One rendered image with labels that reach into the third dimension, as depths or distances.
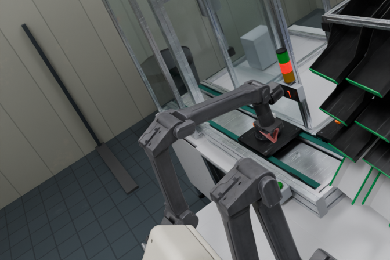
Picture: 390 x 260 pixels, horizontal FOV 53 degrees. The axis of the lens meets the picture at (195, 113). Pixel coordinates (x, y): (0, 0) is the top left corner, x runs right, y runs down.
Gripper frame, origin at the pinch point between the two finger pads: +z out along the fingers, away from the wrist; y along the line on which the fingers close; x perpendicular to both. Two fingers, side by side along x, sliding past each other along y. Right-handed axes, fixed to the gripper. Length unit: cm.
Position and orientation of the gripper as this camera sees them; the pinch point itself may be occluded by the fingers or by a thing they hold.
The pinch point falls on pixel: (274, 140)
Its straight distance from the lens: 154.9
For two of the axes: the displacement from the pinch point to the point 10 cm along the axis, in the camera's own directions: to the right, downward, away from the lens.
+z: 3.8, 7.7, 5.1
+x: -7.9, 5.6, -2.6
